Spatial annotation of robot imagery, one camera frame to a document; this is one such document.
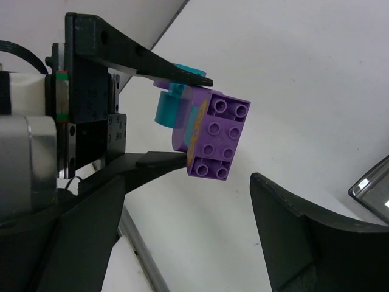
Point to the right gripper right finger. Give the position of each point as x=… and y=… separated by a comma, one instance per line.
x=309, y=248

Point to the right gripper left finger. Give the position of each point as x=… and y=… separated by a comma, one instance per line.
x=65, y=247

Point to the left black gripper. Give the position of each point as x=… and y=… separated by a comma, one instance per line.
x=86, y=107

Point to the teal lego brick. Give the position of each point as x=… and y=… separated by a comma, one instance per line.
x=168, y=112

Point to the purple printed lego brick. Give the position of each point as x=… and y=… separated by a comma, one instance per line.
x=211, y=129

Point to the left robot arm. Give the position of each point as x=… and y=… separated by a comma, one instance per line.
x=29, y=164

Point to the grey transparent container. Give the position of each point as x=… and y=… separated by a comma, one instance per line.
x=371, y=190

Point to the aluminium rail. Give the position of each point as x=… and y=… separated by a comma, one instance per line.
x=128, y=229

